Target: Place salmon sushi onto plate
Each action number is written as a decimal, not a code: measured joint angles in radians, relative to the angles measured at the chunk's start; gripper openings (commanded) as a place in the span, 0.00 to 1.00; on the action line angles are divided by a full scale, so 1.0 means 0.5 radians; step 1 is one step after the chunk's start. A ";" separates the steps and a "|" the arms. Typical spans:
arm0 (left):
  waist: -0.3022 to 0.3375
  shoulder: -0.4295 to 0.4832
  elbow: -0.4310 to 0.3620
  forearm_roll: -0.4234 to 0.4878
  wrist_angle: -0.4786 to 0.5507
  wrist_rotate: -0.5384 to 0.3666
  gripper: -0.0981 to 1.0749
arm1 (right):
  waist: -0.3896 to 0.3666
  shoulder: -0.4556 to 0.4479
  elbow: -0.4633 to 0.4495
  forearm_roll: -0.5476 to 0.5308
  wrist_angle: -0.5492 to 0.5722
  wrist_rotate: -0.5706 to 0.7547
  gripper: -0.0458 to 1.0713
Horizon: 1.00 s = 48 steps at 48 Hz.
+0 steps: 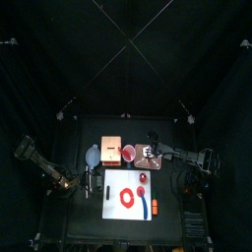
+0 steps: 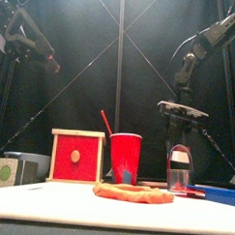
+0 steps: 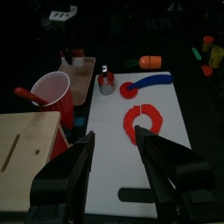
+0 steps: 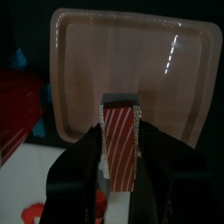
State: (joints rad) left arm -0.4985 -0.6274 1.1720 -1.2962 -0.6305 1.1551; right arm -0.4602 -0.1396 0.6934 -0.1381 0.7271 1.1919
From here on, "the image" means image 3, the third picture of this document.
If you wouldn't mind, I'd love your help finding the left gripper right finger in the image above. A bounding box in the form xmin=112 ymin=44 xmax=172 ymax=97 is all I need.
xmin=134 ymin=125 xmax=224 ymax=224

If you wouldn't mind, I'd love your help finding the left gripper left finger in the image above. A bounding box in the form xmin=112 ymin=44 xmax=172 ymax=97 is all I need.
xmin=30 ymin=130 xmax=96 ymax=224

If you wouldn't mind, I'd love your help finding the small white sushi toy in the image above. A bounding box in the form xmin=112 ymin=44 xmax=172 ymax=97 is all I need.
xmin=59 ymin=51 xmax=70 ymax=67

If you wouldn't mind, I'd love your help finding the white sushi toy red top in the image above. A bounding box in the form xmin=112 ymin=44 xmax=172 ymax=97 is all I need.
xmin=72 ymin=48 xmax=86 ymax=67

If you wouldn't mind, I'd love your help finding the wooden box with red front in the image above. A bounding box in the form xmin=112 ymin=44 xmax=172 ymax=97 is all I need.
xmin=0 ymin=110 xmax=71 ymax=214

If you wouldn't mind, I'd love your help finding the white cutting board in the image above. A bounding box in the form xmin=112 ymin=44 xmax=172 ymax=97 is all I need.
xmin=84 ymin=71 xmax=193 ymax=219

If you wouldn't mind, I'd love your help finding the small blue block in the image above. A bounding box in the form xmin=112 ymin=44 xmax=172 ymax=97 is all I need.
xmin=73 ymin=116 xmax=86 ymax=127

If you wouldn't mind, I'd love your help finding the red plastic cup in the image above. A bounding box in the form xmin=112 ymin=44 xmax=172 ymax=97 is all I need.
xmin=30 ymin=70 xmax=75 ymax=130

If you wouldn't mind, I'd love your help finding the red plastic utensil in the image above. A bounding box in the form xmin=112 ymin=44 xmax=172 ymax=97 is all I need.
xmin=13 ymin=87 xmax=49 ymax=107

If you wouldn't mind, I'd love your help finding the wooden tray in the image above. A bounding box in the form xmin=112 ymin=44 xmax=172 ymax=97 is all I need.
xmin=57 ymin=56 xmax=97 ymax=107

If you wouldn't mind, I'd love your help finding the red tub lid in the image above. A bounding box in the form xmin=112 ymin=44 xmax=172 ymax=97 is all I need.
xmin=200 ymin=65 xmax=214 ymax=77

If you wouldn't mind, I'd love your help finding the toy carrot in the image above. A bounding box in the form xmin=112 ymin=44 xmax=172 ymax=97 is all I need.
xmin=123 ymin=55 xmax=163 ymax=70

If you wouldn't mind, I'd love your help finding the small green plastic piece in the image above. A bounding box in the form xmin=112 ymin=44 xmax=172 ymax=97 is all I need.
xmin=191 ymin=46 xmax=203 ymax=61

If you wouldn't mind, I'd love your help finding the yellow dough tub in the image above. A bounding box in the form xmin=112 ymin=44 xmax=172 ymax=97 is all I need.
xmin=208 ymin=46 xmax=224 ymax=69

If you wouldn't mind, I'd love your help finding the yellow tub with red lid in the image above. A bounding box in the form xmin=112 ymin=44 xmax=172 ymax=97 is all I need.
xmin=201 ymin=35 xmax=215 ymax=53

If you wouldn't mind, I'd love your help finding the white power strip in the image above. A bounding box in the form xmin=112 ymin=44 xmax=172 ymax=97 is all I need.
xmin=48 ymin=4 xmax=78 ymax=22

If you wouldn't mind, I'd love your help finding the orange play dough ring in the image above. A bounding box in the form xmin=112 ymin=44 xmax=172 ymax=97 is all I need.
xmin=122 ymin=103 xmax=164 ymax=146

